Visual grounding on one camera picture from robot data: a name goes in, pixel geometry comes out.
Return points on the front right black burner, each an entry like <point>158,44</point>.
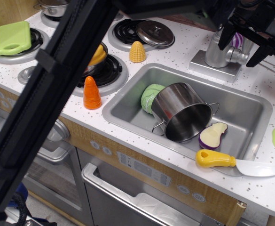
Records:
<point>112,76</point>

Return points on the green toy cutting board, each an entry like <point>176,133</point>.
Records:
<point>15,38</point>

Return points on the green toy cabbage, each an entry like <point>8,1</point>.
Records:
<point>149,95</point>

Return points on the front left black burner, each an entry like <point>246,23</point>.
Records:
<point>39,40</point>

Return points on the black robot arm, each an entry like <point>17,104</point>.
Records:
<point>60,66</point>

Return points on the steel pot at back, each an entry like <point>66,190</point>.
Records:
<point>54,8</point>

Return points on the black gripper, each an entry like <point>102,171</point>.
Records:
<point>256,25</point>

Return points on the yellow toy banana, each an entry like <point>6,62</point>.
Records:
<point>98,56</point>

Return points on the yellow handled toy knife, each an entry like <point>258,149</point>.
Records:
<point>209,158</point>

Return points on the steel pot lid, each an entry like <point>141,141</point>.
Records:
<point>155,34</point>

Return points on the small steel pot on burner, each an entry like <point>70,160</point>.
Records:
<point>91,70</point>

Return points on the yellow toy corn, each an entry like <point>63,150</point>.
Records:
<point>137,52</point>

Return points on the silver dishwasher door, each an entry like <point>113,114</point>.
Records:
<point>118,199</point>

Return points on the purple striped toy onion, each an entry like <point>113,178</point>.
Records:
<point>237,40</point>

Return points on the back right black burner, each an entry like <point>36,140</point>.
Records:
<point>123,34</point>

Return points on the silver oven door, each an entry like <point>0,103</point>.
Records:
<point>54,178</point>

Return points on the steel pot in sink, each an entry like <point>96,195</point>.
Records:
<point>181,113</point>

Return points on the silver oven knob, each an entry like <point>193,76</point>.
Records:
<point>58,132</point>

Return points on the silver stove knob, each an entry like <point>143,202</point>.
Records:
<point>24,76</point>

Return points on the black burner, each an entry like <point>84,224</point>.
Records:
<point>123,34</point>
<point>112,76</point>
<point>39,40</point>

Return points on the purple toy eggplant half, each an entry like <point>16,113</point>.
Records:
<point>210,137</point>

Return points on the orange toy carrot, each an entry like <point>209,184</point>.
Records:
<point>91,96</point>

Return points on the silver toy faucet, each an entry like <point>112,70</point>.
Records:
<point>221,64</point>

